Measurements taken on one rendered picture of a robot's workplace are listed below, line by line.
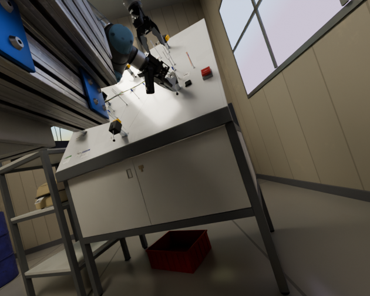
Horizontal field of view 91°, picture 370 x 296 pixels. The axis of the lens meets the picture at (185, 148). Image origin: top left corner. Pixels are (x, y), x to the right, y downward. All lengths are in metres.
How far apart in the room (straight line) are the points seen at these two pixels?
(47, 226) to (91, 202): 2.50
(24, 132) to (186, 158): 0.68
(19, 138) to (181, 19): 3.74
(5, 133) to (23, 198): 3.60
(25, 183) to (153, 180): 3.08
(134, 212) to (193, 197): 0.38
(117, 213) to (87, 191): 0.26
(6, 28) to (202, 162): 0.78
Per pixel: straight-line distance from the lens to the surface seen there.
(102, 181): 1.24
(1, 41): 0.26
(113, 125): 1.05
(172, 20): 3.94
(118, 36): 0.68
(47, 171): 1.53
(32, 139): 0.39
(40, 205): 1.72
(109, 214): 1.27
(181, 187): 0.96
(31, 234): 3.98
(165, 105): 1.06
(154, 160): 0.99
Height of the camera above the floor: 0.71
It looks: 3 degrees up
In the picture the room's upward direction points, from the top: 17 degrees counter-clockwise
